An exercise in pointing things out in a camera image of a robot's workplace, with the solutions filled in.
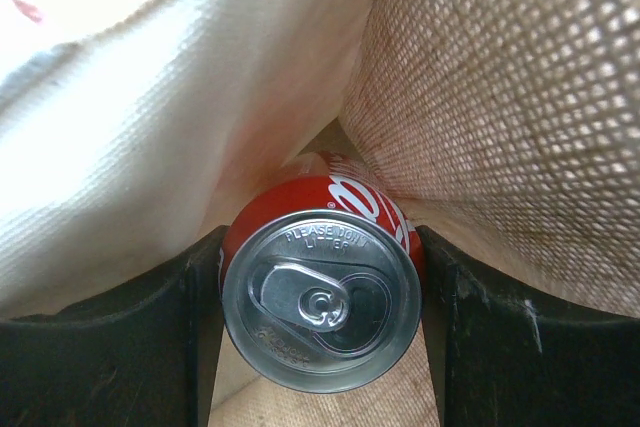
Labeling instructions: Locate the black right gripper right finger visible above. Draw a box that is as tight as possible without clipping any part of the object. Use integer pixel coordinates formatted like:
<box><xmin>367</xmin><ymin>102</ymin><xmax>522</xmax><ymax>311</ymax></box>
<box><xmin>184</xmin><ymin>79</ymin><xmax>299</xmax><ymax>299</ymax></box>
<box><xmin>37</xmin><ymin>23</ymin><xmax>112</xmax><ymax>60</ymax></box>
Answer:
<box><xmin>418</xmin><ymin>226</ymin><xmax>639</xmax><ymax>426</ymax></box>

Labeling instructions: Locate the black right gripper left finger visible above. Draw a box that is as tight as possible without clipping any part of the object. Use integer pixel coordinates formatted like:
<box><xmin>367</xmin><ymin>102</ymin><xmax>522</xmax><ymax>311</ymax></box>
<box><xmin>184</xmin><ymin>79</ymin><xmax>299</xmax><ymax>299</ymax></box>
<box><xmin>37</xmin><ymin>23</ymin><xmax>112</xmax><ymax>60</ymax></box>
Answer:
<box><xmin>1</xmin><ymin>226</ymin><xmax>227</xmax><ymax>426</ymax></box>

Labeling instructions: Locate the red cola can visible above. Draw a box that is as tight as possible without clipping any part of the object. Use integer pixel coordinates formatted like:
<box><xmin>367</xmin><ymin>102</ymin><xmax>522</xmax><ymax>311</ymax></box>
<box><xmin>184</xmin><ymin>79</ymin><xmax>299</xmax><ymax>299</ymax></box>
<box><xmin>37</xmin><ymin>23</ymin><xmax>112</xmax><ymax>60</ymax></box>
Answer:
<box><xmin>219</xmin><ymin>152</ymin><xmax>425</xmax><ymax>394</ymax></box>

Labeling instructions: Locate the brown canvas tote bag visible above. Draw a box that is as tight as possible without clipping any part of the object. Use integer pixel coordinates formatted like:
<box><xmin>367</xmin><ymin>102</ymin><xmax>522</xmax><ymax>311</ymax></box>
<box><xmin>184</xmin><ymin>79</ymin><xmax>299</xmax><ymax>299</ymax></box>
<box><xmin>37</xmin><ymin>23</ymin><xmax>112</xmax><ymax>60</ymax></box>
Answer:
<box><xmin>1</xmin><ymin>0</ymin><xmax>639</xmax><ymax>426</ymax></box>

